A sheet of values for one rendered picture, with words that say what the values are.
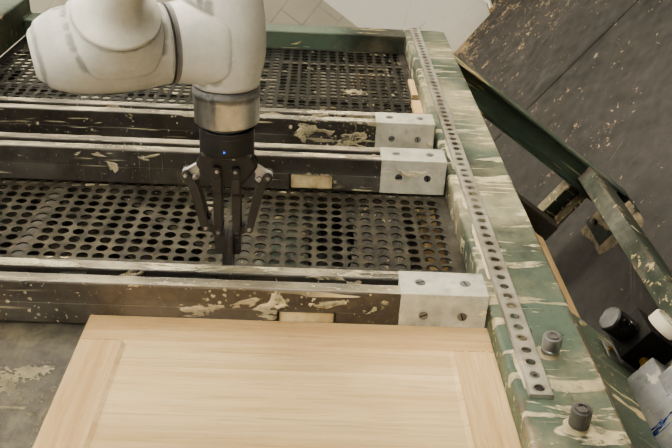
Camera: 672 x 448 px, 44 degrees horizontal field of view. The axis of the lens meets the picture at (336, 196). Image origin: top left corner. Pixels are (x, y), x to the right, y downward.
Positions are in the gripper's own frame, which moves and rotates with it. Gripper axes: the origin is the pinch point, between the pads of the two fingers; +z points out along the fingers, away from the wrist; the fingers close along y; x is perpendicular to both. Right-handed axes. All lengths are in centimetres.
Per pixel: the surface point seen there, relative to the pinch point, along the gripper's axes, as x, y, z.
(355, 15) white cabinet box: -377, -34, 63
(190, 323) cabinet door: 8.9, 4.5, 6.5
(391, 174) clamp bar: -38.0, -27.0, 4.3
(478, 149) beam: -50, -46, 4
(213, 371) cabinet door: 18.9, 0.1, 6.8
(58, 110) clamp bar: -57, 41, 2
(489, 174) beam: -38, -46, 4
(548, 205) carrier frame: -133, -89, 58
